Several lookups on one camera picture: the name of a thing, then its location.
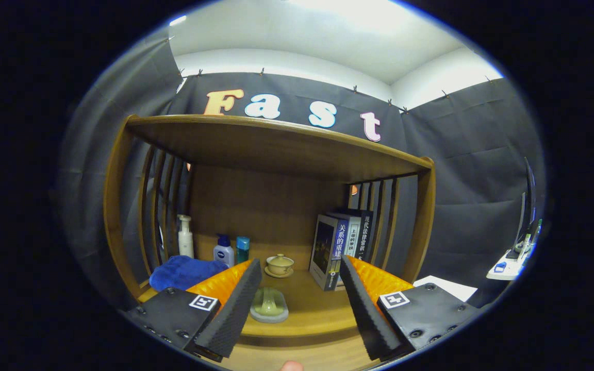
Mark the white power strip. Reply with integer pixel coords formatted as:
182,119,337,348
487,251,531,281

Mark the wooden drawer with black knob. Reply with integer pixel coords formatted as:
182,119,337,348
220,332,380,371

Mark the white pump bottle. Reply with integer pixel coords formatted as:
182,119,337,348
177,215,195,259

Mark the wooden countertop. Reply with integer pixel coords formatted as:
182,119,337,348
137,268,411,338

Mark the grey book with blue spine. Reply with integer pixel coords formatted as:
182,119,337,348
309,214,349,291

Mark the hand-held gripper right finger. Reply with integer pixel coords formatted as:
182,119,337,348
339,255,482,362

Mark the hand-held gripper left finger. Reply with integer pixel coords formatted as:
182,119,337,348
124,259,263,360

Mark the beige lidded teacup with saucer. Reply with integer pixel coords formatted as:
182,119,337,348
265,254,295,279

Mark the white spine book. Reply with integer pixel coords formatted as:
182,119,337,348
328,211,362,261

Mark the white side cabinet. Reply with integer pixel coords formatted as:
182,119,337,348
413,275,478,302

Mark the wooden cabinet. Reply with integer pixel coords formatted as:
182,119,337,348
103,114,436,371

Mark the white lotion bottle blue cap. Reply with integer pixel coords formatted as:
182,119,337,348
213,234,235,267

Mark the blue towel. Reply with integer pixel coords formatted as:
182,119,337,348
148,255,229,292

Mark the black spine book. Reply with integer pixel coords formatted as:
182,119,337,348
338,208,374,263

